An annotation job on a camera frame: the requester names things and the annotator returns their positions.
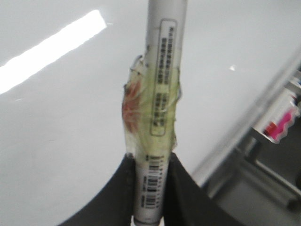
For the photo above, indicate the white taped whiteboard marker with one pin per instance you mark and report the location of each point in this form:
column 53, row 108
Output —
column 149, row 105

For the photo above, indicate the white whiteboard with aluminium frame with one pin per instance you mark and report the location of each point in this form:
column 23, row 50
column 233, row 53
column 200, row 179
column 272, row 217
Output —
column 66, row 62

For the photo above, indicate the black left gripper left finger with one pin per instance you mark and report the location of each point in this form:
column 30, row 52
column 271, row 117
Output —
column 113, row 205

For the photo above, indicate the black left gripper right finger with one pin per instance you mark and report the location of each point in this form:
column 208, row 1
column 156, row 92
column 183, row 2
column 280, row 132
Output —
column 186, row 204

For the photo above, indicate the colourful boxes on shelf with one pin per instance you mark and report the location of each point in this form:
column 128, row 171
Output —
column 284, row 110

